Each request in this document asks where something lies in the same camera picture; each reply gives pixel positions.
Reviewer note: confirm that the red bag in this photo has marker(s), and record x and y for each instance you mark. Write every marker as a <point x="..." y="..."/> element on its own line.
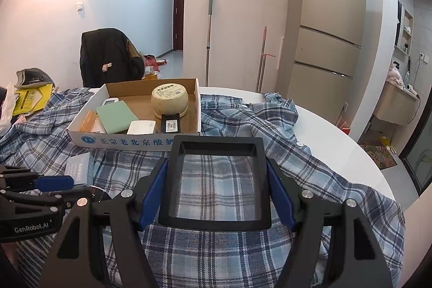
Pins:
<point x="345" y="125"/>

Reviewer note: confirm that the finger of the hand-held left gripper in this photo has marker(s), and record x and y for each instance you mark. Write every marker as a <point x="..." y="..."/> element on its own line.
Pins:
<point x="50" y="200"/>
<point x="55" y="182"/>

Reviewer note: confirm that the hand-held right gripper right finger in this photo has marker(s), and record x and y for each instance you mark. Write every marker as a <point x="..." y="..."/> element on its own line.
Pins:
<point x="280" y="197"/>

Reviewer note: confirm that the patterned floor mat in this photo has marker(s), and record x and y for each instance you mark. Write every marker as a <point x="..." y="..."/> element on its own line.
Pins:
<point x="378" y="153"/>

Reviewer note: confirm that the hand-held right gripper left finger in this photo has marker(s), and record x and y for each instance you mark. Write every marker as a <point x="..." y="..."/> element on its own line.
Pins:
<point x="153" y="193"/>

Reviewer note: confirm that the shallow cardboard box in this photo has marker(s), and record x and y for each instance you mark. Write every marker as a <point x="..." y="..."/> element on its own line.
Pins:
<point x="101" y="141"/>

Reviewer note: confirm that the white hair dryer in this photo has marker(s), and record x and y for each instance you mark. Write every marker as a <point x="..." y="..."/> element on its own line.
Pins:
<point x="412" y="89"/>

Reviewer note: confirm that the white plastic bag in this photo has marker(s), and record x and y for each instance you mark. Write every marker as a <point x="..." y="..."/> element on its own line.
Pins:
<point x="7" y="109"/>

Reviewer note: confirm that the orange packet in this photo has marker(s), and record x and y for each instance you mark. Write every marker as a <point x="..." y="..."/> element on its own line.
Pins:
<point x="91" y="121"/>

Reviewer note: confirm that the white wall switch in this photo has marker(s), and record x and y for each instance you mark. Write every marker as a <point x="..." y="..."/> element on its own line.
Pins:
<point x="80" y="6"/>

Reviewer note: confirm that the red floor clutter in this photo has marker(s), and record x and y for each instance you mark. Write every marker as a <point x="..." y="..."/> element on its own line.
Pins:
<point x="154" y="60"/>

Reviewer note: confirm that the blue plaid shirt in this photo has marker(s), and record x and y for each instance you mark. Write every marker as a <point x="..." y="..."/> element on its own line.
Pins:
<point x="303" y="156"/>

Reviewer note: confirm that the small pale blue box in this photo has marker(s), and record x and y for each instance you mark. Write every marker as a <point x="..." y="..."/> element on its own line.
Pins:
<point x="79" y="168"/>

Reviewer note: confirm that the yellow box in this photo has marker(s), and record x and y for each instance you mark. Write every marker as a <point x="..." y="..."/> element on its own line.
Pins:
<point x="30" y="99"/>

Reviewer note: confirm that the grey bag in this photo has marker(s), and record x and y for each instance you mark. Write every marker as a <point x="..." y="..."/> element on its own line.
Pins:
<point x="33" y="76"/>

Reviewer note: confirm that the beige vanity cabinet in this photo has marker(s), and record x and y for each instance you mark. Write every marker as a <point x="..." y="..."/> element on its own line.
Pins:
<point x="395" y="105"/>

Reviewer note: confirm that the small white box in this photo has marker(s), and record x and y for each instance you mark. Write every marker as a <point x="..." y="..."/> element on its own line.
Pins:
<point x="141" y="127"/>

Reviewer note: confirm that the red broom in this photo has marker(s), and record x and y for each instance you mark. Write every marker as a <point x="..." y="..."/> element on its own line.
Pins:
<point x="262" y="62"/>

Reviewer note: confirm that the wall niche shelf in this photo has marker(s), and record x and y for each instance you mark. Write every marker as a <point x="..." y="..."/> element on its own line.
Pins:
<point x="405" y="31"/>

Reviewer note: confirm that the wall power socket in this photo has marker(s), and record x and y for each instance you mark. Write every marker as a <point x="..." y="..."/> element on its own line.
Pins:
<point x="423" y="58"/>

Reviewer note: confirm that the black rectangular device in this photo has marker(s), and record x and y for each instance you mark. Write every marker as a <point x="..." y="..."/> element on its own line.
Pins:
<point x="170" y="123"/>

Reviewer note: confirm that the black square frame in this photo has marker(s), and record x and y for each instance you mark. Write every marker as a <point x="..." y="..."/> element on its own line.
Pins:
<point x="216" y="141"/>

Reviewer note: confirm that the black jacket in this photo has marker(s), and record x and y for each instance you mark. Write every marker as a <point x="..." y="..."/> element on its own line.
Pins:
<point x="104" y="55"/>

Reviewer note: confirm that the round beige container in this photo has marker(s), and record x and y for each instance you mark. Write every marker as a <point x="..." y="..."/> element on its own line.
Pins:
<point x="169" y="100"/>

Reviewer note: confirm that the dark wooden door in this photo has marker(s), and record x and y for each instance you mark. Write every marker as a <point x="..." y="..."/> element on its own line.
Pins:
<point x="179" y="11"/>

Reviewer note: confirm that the beige refrigerator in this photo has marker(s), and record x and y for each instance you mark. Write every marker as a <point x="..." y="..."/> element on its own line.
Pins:
<point x="324" y="21"/>

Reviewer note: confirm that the pale pink cloth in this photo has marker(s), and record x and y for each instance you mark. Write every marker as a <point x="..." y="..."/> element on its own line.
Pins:
<point x="395" y="77"/>

